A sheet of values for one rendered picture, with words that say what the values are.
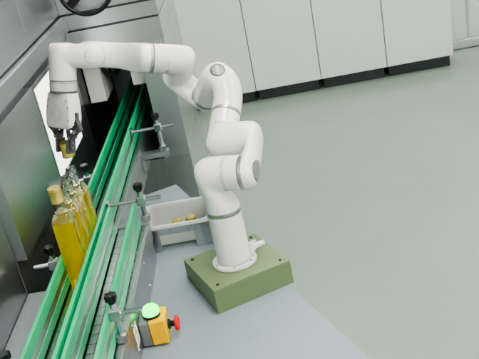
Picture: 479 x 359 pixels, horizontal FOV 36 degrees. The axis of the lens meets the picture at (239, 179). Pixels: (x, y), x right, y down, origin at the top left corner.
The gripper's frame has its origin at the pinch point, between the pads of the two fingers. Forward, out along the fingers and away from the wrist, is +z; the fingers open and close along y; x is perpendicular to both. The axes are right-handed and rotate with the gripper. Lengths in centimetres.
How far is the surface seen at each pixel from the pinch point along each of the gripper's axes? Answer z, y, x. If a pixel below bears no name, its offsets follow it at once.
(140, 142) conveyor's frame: 14, -40, 73
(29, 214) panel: 17.5, -1.0, -12.9
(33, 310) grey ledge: 38.7, 12.7, -24.1
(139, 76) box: -11, -52, 86
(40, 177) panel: 11.0, -11.5, -0.1
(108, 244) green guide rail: 27.7, 12.6, 3.4
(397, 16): -36, -79, 399
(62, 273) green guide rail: 30.1, 15.2, -16.1
